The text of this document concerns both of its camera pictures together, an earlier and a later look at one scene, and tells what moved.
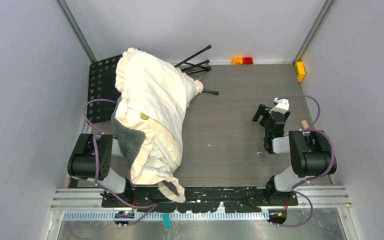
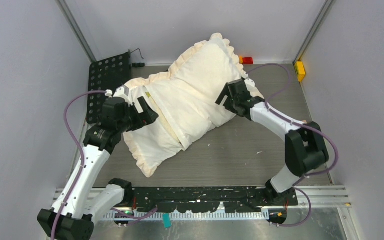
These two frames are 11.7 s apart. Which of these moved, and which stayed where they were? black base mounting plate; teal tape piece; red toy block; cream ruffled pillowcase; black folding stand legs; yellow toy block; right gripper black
Moved: right gripper black; black folding stand legs; cream ruffled pillowcase
Stayed: teal tape piece; red toy block; black base mounting plate; yellow toy block
